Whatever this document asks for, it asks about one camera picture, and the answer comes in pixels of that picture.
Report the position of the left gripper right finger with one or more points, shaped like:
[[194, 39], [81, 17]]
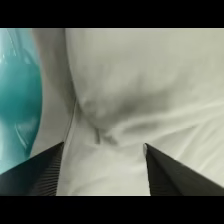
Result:
[[170, 176]]

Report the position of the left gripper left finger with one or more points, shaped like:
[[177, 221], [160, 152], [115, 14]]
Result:
[[36, 175]]

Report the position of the white T-shirt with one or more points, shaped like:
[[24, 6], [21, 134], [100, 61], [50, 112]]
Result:
[[143, 83]]

